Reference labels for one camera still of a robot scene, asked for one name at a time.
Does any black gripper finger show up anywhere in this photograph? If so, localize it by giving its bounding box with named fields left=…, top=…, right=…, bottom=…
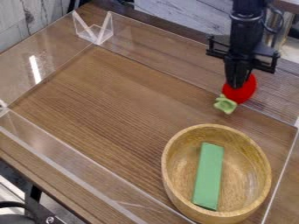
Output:
left=224, top=56, right=252, bottom=89

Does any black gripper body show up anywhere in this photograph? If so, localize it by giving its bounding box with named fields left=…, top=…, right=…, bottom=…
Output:
left=207, top=35, right=280, bottom=74

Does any red plush strawberry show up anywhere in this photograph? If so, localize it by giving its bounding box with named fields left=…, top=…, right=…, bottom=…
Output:
left=213, top=74, right=257, bottom=115

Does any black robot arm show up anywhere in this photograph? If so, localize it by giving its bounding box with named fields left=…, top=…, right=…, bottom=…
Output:
left=207, top=0, right=284, bottom=89

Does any metal table leg background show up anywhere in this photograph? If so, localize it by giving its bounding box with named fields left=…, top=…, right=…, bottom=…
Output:
left=264, top=9, right=295, bottom=51

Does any green rectangular block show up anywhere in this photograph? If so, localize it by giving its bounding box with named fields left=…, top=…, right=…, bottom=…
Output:
left=191, top=143, right=224, bottom=211

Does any wooden oval bowl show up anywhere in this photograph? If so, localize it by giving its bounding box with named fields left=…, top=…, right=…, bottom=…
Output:
left=161, top=123, right=272, bottom=224

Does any clear acrylic corner bracket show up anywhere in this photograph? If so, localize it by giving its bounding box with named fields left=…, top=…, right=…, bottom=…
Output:
left=70, top=11, right=113, bottom=46

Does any clear acrylic tray wall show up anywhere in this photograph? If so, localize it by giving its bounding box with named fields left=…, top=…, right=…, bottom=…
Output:
left=0, top=101, right=195, bottom=224

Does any black cable bottom left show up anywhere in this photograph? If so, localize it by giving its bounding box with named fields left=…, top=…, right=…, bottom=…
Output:
left=0, top=200, right=33, bottom=224

